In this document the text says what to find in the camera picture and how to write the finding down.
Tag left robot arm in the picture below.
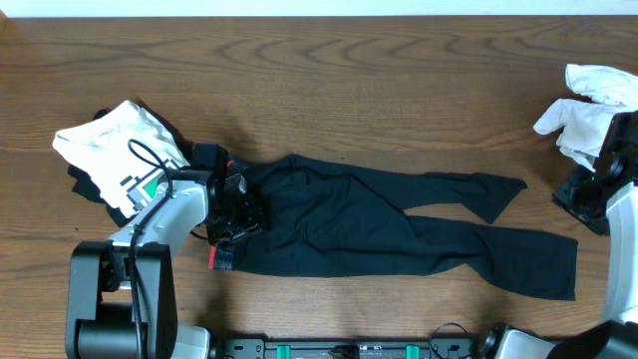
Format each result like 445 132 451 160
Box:
65 170 263 358

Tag white folded pixel-print t-shirt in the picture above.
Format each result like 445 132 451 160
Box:
52 100 190 219

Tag white garment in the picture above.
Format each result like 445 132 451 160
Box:
533 64 637 171

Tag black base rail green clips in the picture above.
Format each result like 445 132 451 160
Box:
221 338 559 359

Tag black leggings red waistband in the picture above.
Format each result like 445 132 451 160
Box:
211 155 577 301

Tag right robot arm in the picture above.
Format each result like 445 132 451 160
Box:
493 179 637 359

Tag black looped base cable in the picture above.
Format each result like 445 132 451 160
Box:
427 322 475 359

